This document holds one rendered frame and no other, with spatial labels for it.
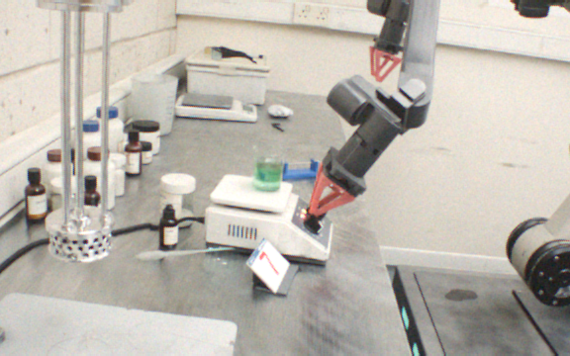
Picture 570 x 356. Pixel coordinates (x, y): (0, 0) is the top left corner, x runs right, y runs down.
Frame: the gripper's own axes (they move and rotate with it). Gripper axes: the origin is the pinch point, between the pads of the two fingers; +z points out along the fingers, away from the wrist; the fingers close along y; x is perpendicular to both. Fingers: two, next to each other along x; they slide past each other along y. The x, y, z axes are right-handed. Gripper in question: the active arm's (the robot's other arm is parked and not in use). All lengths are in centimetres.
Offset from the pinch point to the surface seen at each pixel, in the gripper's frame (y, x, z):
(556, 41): -142, 77, -69
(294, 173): -32.7, 0.8, 7.8
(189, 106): -82, -28, 25
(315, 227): 6.4, 0.2, 0.5
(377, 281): 12.3, 11.6, -0.2
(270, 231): 8.4, -5.5, 4.3
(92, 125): -18.8, -41.2, 18.9
